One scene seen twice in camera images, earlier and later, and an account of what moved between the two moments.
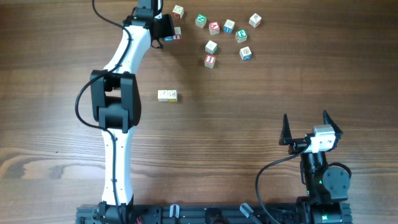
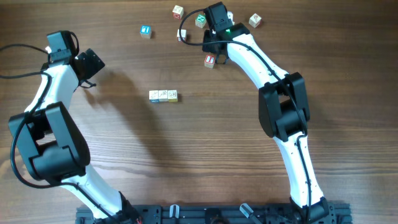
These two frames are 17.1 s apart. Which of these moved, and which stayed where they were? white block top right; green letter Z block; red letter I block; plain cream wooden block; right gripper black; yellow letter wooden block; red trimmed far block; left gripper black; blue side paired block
Moved: blue side paired block; right gripper black; left gripper black
Stayed: yellow letter wooden block; red trimmed far block; red letter I block; green letter Z block; plain cream wooden block; white block top right
